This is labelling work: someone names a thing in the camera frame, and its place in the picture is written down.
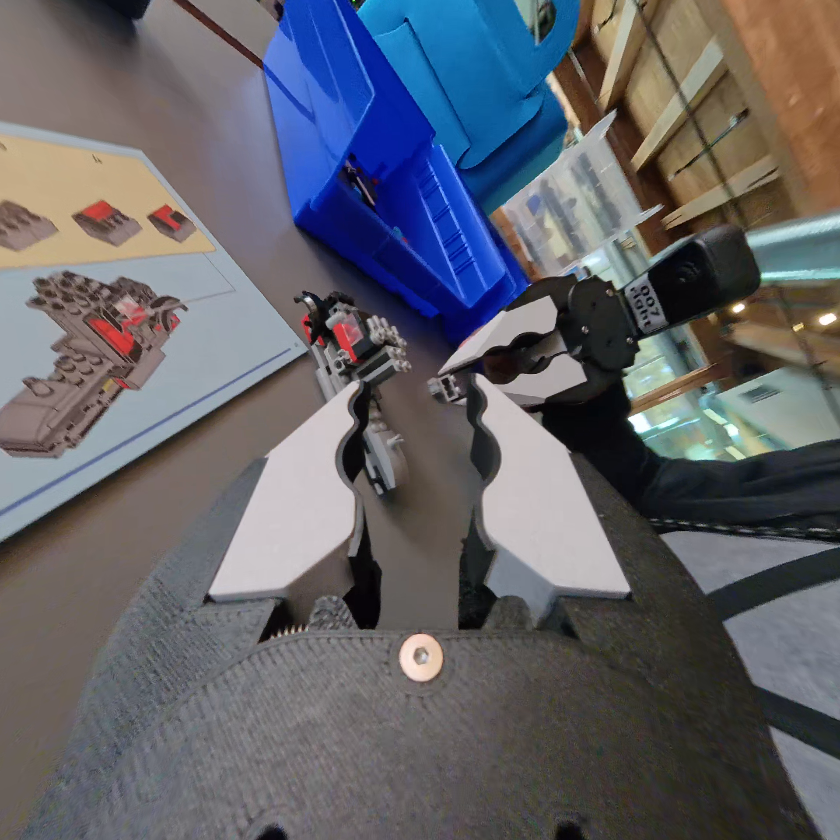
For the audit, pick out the blue felt bag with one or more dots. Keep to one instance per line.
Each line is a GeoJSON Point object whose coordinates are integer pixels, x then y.
{"type": "Point", "coordinates": [472, 65]}

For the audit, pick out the small grey toy brick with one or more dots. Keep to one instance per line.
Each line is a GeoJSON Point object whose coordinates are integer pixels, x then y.
{"type": "Point", "coordinates": [447, 387]}

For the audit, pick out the grey black toy brick model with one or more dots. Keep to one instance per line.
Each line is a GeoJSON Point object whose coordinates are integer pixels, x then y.
{"type": "Point", "coordinates": [354, 341]}

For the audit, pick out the toy brick instruction booklet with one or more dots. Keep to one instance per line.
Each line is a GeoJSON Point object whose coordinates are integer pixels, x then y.
{"type": "Point", "coordinates": [131, 262]}

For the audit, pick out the grey desk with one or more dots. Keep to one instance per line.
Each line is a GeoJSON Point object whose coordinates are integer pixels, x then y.
{"type": "Point", "coordinates": [98, 590]}

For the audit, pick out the clear plastic storage box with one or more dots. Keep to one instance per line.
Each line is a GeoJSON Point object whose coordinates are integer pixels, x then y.
{"type": "Point", "coordinates": [577, 197]}

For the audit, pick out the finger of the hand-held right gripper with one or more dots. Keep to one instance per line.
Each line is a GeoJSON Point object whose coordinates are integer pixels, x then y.
{"type": "Point", "coordinates": [551, 377]}
{"type": "Point", "coordinates": [499, 331]}

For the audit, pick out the person's grey sweatshirt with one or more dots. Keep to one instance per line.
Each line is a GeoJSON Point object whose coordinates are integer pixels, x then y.
{"type": "Point", "coordinates": [787, 656]}

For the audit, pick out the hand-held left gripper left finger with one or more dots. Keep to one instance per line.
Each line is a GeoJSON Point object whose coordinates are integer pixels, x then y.
{"type": "Point", "coordinates": [289, 525]}

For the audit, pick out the silver ventilation duct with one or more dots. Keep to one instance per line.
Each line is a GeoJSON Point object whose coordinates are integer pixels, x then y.
{"type": "Point", "coordinates": [800, 246]}

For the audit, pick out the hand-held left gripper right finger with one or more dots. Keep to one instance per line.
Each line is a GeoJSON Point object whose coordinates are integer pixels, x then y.
{"type": "Point", "coordinates": [551, 525]}

